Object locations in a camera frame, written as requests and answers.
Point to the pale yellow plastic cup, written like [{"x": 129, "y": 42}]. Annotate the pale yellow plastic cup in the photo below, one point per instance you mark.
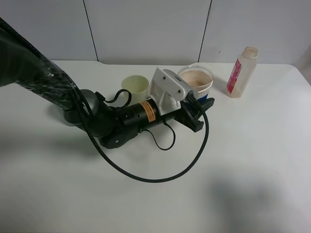
[{"x": 138, "y": 87}]

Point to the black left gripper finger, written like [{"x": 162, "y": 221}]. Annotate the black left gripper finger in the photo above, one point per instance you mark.
[{"x": 205, "y": 104}]

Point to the pink labelled drink bottle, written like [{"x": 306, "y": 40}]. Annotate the pink labelled drink bottle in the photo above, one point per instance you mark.
[{"x": 242, "y": 71}]

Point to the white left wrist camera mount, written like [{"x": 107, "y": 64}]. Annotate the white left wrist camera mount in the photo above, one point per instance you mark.
[{"x": 167, "y": 90}]

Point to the clear cup with blue sleeve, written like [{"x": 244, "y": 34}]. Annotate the clear cup with blue sleeve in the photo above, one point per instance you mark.
[{"x": 199, "y": 78}]

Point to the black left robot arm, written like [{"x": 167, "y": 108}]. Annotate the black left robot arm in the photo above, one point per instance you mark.
[{"x": 22, "y": 63}]

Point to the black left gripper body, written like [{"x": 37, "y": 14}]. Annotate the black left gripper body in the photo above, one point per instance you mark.
[{"x": 182, "y": 115}]

